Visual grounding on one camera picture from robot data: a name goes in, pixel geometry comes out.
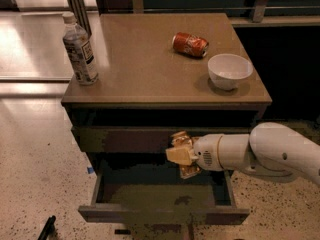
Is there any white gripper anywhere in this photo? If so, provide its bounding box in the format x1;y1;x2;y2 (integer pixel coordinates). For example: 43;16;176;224
166;134;223;171

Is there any black object on floor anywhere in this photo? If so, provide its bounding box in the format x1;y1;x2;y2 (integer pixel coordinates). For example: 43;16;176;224
37;215;56;240

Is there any blue tape piece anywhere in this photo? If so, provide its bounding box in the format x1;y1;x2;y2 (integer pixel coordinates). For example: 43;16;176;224
87;166;95;174

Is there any red crushed soda can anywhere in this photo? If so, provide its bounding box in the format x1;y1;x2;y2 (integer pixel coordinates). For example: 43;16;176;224
172;32;209;58

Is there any small black floor marker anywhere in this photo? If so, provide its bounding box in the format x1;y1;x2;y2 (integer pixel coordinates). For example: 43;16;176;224
114;229;131;235

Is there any orange gold soda can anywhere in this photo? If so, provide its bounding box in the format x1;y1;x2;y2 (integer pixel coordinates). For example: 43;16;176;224
171;131;201;179

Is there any white ceramic bowl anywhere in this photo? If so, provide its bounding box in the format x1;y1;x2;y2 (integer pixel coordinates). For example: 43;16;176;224
208;53;253;91

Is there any grey drawer cabinet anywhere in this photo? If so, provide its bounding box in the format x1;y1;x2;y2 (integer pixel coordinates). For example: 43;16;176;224
61;12;273;232

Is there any clear plastic water bottle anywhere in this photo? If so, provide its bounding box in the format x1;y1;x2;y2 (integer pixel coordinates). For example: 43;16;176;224
62;12;98;85

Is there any open middle drawer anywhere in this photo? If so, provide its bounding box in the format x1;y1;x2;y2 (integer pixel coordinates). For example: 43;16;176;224
78;164;250;225

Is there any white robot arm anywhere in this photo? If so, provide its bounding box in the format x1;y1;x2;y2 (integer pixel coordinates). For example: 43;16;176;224
166;122;320;185

